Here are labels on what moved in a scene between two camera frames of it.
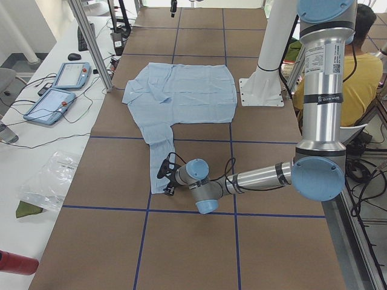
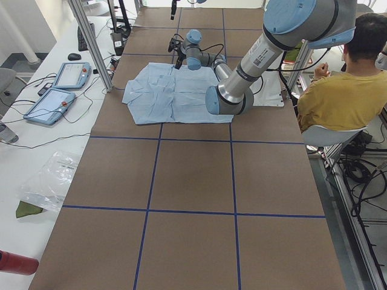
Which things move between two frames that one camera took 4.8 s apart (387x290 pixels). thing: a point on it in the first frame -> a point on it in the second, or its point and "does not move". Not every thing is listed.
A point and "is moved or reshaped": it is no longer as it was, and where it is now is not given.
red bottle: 13,262 does not move
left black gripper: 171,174 -> 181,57
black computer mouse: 74,57 does not move
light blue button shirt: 162,95 is moved or reshaped
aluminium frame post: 77,8 does not move
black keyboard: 81,43 does not move
